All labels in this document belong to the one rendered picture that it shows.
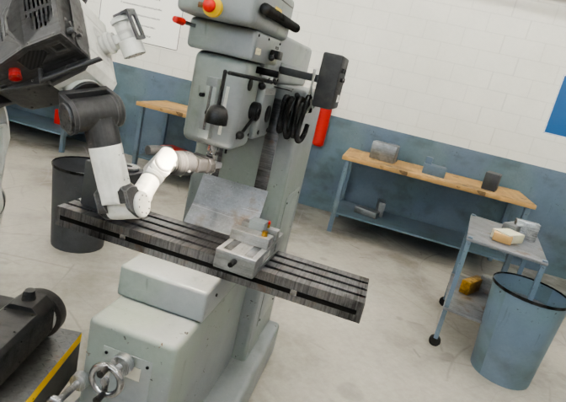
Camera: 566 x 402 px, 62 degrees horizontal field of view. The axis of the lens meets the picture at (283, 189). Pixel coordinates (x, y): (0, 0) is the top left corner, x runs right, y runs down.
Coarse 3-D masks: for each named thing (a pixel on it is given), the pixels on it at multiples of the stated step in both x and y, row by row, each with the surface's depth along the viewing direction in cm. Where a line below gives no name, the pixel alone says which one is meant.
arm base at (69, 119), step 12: (60, 96) 122; (72, 96) 125; (84, 96) 127; (60, 108) 123; (72, 108) 120; (120, 108) 128; (60, 120) 125; (72, 120) 120; (120, 120) 130; (72, 132) 123
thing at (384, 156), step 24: (24, 120) 617; (48, 120) 648; (384, 144) 519; (384, 168) 495; (408, 168) 518; (432, 168) 502; (480, 192) 477; (504, 192) 502; (336, 216) 588; (360, 216) 530; (384, 216) 553; (504, 216) 540; (432, 240) 503; (456, 240) 521; (504, 264) 490
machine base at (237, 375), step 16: (272, 336) 263; (256, 352) 244; (224, 368) 225; (240, 368) 228; (256, 368) 233; (224, 384) 215; (240, 384) 217; (208, 400) 202; (224, 400) 205; (240, 400) 209
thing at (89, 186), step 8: (88, 160) 187; (88, 168) 187; (128, 168) 184; (136, 168) 187; (88, 176) 187; (136, 176) 184; (88, 184) 188; (96, 184) 187; (88, 192) 189; (88, 200) 189; (96, 208) 189
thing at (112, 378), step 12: (120, 360) 147; (132, 360) 149; (96, 372) 141; (108, 372) 140; (120, 372) 140; (96, 384) 142; (108, 384) 141; (120, 384) 139; (96, 396) 139; (108, 396) 141
